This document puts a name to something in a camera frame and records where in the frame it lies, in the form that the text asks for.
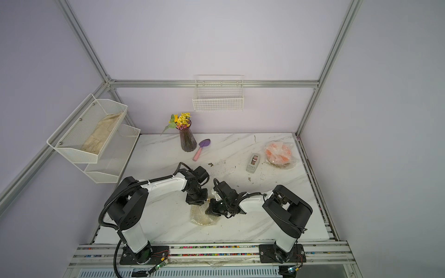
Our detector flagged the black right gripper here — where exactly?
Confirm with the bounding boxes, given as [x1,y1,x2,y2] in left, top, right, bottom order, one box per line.
[201,200,229,217]

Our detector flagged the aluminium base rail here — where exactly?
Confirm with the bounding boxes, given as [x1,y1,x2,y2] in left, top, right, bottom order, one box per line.
[64,241,362,278]

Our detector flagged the cream floral dinner plate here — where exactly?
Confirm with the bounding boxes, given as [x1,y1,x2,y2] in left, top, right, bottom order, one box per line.
[192,199,220,225]

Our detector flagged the white mesh two-tier shelf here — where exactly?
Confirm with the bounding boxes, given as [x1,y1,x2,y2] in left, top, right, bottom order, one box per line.
[46,95,140,184]

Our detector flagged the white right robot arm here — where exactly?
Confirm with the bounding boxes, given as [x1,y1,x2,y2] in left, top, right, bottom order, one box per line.
[206,179,313,266]

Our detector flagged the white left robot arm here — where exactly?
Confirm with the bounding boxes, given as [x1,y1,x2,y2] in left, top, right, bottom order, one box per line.
[98,162,210,265]

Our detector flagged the yellow artificial flowers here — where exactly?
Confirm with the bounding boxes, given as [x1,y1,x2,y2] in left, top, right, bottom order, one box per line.
[162,113,191,133]

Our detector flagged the aluminium frame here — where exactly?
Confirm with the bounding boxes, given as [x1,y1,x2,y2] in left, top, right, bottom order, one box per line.
[0,0,364,244]

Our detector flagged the white tape dispenser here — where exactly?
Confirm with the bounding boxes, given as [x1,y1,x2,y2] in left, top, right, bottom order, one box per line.
[246,154,261,173]

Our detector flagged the beige cloth in shelf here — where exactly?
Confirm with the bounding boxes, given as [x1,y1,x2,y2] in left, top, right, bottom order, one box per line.
[81,113,122,155]

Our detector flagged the orange dinner plate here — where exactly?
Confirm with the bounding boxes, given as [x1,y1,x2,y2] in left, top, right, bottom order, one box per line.
[265,141,293,165]

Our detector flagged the clear bubble wrap sheet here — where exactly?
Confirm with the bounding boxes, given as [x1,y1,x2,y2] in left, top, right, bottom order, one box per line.
[190,199,220,226]
[264,141,297,169]

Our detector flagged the white wire wall basket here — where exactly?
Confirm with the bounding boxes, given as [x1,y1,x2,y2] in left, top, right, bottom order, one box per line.
[192,75,245,112]

